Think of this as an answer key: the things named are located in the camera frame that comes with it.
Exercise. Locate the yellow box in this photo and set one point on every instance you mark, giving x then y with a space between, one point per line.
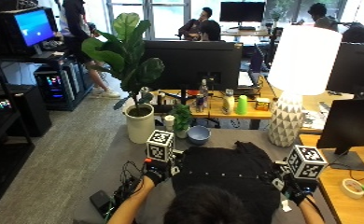
262 104

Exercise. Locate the black monitor with square base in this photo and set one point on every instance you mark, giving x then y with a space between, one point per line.
350 124

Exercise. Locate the large-leaf plant in white pot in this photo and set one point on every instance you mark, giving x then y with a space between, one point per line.
125 56

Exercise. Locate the black background monitor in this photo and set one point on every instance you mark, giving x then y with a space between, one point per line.
242 11

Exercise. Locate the black flat box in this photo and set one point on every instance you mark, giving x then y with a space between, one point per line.
99 200

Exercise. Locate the computer tower with coloured lights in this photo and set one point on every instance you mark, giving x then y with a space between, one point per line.
57 84

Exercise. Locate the blue bowl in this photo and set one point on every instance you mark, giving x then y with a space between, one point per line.
198 135

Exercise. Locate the dark bottle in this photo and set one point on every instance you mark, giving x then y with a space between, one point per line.
198 104

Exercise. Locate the white marker cube on left glove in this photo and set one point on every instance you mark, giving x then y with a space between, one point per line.
160 146

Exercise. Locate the clear bottle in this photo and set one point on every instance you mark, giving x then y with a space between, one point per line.
204 90

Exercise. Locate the small green plant in pot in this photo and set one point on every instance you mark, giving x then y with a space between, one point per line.
181 118

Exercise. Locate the black garment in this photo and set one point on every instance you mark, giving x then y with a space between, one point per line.
230 163

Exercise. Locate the person's right hand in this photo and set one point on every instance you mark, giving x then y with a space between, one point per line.
298 189

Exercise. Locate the monitor with blue screen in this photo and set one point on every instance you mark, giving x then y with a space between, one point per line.
31 28

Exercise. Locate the white marker cube on right glove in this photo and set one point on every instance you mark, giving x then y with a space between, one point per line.
306 161

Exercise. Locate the white table lamp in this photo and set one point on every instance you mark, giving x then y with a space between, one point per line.
302 62

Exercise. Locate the white paper tag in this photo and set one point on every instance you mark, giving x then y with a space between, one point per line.
286 206

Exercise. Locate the green plastic cup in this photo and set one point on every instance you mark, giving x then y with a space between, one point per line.
241 105

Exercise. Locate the black monitor with thin stand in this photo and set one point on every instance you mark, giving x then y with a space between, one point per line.
190 63

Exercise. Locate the white tape roll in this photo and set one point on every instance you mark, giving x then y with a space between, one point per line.
352 188

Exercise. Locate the white marker cube on glove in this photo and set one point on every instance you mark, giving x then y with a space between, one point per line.
160 146
306 161

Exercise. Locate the person's left hand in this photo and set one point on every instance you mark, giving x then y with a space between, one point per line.
158 171

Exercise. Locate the small white cup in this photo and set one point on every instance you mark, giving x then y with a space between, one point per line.
169 122

